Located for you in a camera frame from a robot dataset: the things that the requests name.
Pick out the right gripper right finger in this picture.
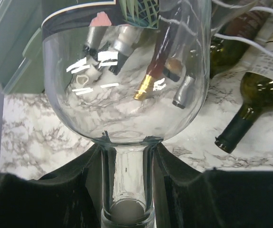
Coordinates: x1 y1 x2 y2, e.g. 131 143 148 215
152 144 273 228

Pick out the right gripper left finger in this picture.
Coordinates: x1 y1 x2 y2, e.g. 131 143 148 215
0 144 102 228

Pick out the round clear bottle dark label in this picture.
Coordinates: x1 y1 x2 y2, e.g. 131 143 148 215
41 0 212 228

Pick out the green bottle black neck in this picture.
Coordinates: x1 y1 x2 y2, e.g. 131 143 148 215
214 14 273 154

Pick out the green bottle silver foil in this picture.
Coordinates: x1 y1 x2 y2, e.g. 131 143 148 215
210 10 270 78

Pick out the green plastic toolbox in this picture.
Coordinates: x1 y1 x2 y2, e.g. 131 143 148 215
0 0 47 95

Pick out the white wire wine rack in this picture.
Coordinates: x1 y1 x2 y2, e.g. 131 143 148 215
214 6 273 57

